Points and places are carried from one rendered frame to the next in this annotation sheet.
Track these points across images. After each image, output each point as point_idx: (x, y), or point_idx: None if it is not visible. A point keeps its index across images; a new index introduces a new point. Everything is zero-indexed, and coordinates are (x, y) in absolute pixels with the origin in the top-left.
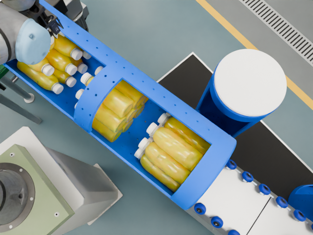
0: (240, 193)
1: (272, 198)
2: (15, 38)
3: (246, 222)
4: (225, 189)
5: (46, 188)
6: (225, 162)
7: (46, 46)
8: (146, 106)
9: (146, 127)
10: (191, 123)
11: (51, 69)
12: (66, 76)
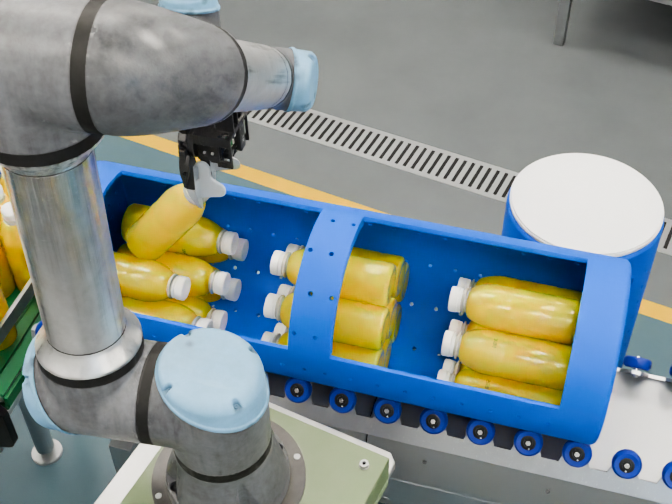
0: None
1: None
2: (291, 62)
3: None
4: (655, 421)
5: (317, 430)
6: (628, 274)
7: (316, 82)
8: (403, 314)
9: (421, 358)
10: (530, 244)
11: (188, 282)
12: (206, 309)
